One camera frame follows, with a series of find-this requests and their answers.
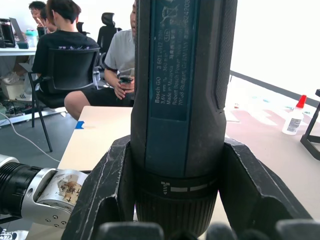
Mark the black mesh office chair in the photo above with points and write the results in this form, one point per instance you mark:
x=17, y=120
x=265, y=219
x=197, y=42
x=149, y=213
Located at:
x=72, y=72

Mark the teal lidded bottle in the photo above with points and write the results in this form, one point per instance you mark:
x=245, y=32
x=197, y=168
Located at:
x=31, y=38

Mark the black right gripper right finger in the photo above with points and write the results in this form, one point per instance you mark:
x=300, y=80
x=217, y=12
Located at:
x=247, y=185

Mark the white background desk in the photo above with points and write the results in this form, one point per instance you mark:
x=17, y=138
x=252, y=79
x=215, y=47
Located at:
x=15, y=51

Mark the person with glasses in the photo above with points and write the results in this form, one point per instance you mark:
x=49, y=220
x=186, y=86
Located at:
x=37, y=11

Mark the clear glue bottle red cap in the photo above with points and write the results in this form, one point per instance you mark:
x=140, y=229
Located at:
x=292, y=123

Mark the open laptop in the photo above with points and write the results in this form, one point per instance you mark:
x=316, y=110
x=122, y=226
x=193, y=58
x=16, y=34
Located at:
x=17, y=30

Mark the black desktop machine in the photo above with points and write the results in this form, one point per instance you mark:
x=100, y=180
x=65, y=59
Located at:
x=7, y=33

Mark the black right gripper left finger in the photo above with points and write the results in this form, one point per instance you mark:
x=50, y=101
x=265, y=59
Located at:
x=105, y=180

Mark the black metal stand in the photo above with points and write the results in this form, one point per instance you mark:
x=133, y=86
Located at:
x=311, y=143

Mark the blue black Bosch electric screwdriver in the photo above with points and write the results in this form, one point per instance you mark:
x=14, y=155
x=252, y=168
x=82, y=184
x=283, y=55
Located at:
x=170, y=100

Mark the black office chair with headrest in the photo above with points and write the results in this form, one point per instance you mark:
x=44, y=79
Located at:
x=106, y=32

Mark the white sneaker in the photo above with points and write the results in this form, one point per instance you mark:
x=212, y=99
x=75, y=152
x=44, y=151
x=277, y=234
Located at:
x=24, y=97
x=10, y=78

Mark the person in grey t-shirt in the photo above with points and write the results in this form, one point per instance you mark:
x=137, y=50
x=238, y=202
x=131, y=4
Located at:
x=120, y=50

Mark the blue tape piece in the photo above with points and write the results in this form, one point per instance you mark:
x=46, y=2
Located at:
x=80, y=125

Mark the black smartphone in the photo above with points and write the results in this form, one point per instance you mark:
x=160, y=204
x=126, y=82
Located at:
x=125, y=80

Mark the person in black t-shirt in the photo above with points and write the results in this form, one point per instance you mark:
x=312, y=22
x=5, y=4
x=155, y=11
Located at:
x=62, y=40

